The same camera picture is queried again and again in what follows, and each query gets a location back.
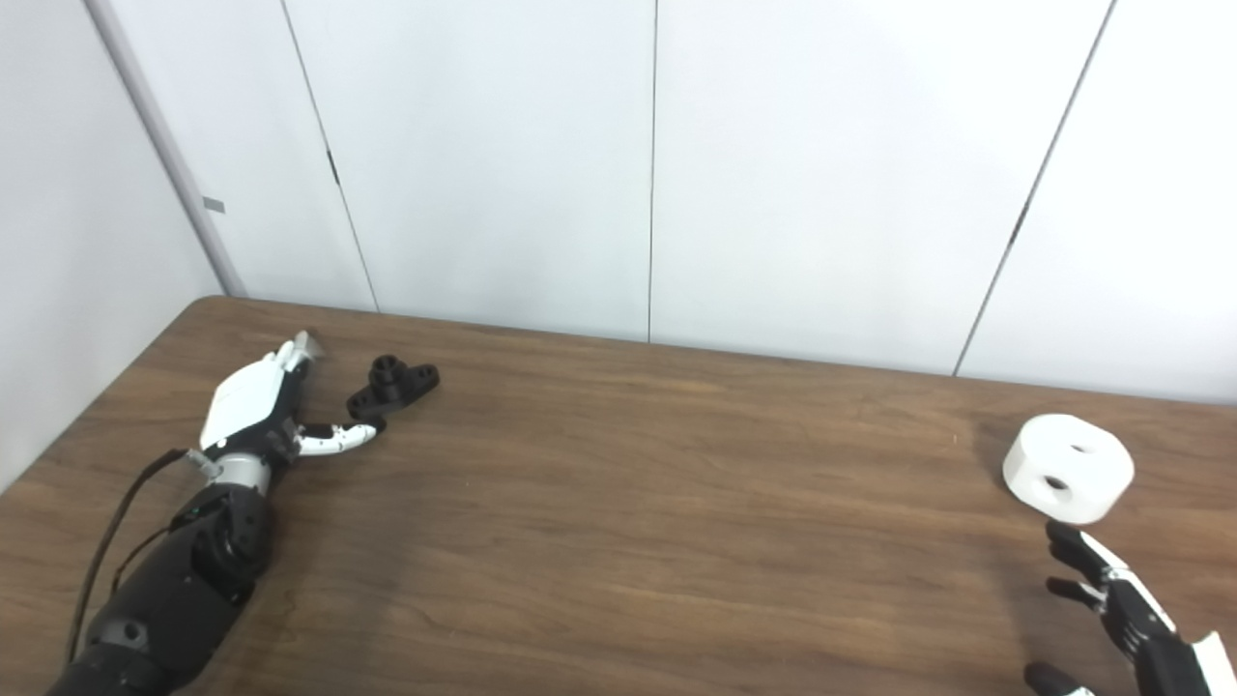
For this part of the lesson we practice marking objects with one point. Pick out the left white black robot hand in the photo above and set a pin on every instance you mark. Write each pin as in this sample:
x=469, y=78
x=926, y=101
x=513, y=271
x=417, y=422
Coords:
x=246, y=401

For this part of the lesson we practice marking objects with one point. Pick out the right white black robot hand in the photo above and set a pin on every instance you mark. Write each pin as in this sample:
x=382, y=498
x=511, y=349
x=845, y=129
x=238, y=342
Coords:
x=1160, y=638

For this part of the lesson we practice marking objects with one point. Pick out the black flanged holder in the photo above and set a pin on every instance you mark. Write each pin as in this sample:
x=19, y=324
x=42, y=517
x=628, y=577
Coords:
x=396, y=385

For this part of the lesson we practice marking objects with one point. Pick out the round white piece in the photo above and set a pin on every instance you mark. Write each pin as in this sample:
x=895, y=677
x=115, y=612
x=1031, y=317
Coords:
x=1068, y=464

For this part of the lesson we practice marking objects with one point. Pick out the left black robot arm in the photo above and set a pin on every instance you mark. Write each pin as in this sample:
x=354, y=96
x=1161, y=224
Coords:
x=174, y=580

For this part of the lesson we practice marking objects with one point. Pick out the small grey wall label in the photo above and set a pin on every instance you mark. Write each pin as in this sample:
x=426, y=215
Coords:
x=214, y=205

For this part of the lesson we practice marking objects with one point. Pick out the grey wall corner trim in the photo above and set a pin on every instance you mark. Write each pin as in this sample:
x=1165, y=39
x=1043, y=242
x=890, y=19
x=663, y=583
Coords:
x=164, y=150

